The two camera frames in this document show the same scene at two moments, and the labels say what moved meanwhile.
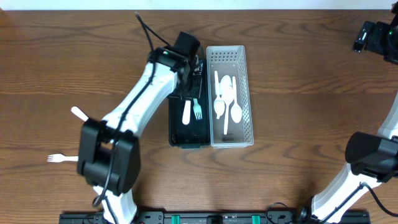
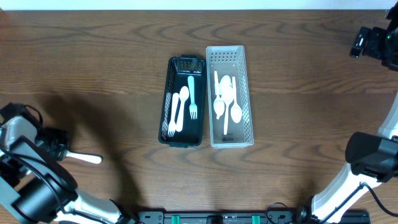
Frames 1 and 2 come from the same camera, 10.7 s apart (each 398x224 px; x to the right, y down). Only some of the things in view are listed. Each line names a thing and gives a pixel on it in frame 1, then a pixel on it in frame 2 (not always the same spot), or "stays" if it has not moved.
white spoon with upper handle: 219,105 stays
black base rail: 209,218 stays
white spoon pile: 226,83 stays
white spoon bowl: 236,112 stays
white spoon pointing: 227,93 stays
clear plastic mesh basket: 230,112 stays
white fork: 77,111 to 172,126
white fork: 186,118 to 183,95
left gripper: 193,84 to 58,149
